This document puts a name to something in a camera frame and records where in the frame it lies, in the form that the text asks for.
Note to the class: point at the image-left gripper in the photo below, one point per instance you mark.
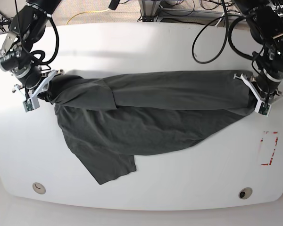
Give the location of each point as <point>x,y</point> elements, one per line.
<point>33,82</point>

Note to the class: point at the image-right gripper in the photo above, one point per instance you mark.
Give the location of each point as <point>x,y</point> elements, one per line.
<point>264,87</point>

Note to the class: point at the dark grey T-shirt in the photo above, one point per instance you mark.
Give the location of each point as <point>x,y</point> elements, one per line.
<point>107,122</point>

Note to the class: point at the red tape rectangle marking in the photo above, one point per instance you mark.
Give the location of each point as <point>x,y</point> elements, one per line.
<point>267,147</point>

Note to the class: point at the black tripod stand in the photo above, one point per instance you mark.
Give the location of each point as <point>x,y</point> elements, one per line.
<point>5,16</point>

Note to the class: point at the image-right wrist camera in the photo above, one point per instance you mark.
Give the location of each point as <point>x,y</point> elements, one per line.
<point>264,109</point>

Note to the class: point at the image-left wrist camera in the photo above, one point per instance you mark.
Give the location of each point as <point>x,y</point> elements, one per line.
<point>28,106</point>

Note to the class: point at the left table cable grommet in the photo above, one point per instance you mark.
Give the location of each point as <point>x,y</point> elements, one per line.
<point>39,188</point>

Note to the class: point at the table cable grommet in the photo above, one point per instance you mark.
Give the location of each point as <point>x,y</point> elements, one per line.
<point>39,188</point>
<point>245,193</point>

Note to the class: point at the right table cable grommet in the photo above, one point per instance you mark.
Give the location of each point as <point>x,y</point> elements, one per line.
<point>245,193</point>

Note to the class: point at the aluminium frame post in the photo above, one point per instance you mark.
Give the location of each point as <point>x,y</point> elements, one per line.
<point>149,9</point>

